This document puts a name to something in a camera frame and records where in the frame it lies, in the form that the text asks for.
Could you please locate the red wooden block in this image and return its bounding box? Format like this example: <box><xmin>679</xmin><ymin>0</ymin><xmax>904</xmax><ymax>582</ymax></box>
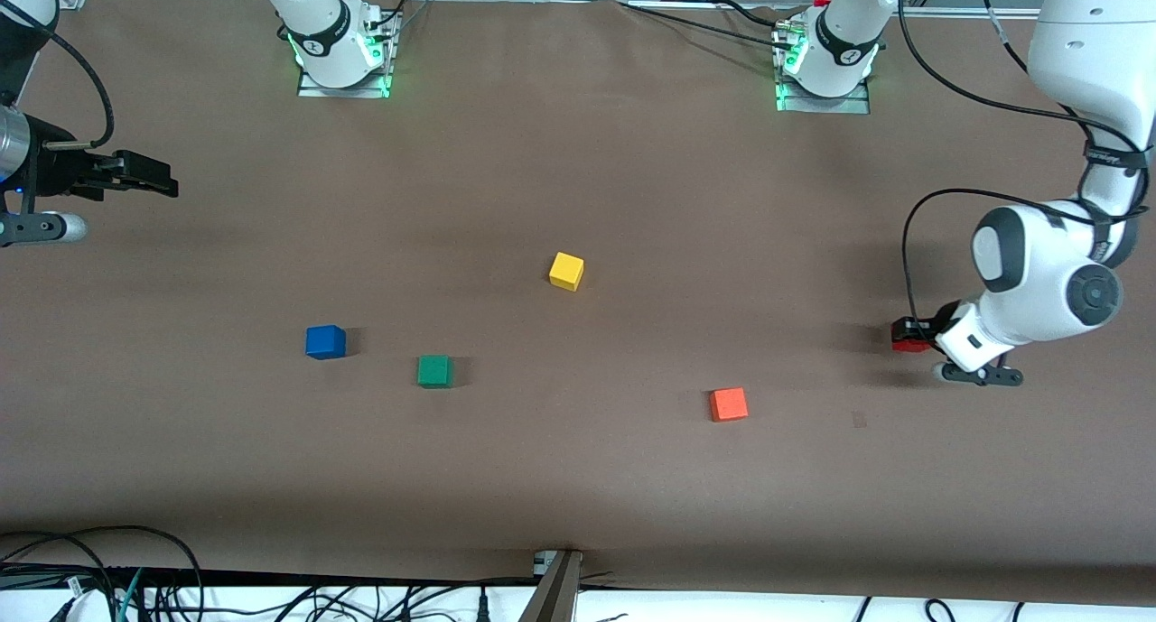
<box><xmin>892</xmin><ymin>318</ymin><xmax>934</xmax><ymax>353</ymax></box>

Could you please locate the blue wooden block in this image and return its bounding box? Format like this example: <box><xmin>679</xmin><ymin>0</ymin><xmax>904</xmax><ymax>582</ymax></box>
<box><xmin>305</xmin><ymin>324</ymin><xmax>347</xmax><ymax>361</ymax></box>

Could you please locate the yellow wooden block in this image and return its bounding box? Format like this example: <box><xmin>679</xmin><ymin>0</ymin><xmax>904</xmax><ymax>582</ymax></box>
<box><xmin>549</xmin><ymin>252</ymin><xmax>585</xmax><ymax>292</ymax></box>

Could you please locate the white desk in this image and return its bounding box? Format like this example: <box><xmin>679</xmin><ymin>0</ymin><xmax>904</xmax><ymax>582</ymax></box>
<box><xmin>0</xmin><ymin>584</ymin><xmax>1156</xmax><ymax>622</ymax></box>

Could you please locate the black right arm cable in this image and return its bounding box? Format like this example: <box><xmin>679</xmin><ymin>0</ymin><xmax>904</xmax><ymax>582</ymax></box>
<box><xmin>0</xmin><ymin>0</ymin><xmax>116</xmax><ymax>149</ymax></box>

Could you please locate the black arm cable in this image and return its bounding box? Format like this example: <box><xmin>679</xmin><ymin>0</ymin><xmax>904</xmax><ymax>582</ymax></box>
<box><xmin>0</xmin><ymin>0</ymin><xmax>116</xmax><ymax>149</ymax></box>
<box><xmin>888</xmin><ymin>0</ymin><xmax>1152</xmax><ymax>330</ymax></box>

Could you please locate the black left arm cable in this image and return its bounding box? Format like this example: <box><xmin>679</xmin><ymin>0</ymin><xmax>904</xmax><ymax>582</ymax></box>
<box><xmin>888</xmin><ymin>0</ymin><xmax>1152</xmax><ymax>330</ymax></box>

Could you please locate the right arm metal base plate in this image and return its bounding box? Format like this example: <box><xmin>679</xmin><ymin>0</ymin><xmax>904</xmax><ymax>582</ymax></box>
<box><xmin>296</xmin><ymin>8</ymin><xmax>394</xmax><ymax>99</ymax></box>

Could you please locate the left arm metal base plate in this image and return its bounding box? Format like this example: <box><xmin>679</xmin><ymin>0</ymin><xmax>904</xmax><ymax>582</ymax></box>
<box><xmin>774</xmin><ymin>22</ymin><xmax>872</xmax><ymax>116</ymax></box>

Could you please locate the black base power cable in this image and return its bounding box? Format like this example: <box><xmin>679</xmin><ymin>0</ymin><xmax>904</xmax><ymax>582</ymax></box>
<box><xmin>617</xmin><ymin>0</ymin><xmax>796</xmax><ymax>52</ymax></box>

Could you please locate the black looped desk cable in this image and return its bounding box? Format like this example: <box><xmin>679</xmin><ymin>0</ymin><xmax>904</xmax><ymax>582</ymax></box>
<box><xmin>0</xmin><ymin>525</ymin><xmax>207</xmax><ymax>622</ymax></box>

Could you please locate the grey metal post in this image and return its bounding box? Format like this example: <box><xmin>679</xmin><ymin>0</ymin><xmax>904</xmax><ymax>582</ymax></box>
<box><xmin>519</xmin><ymin>550</ymin><xmax>583</xmax><ymax>622</ymax></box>

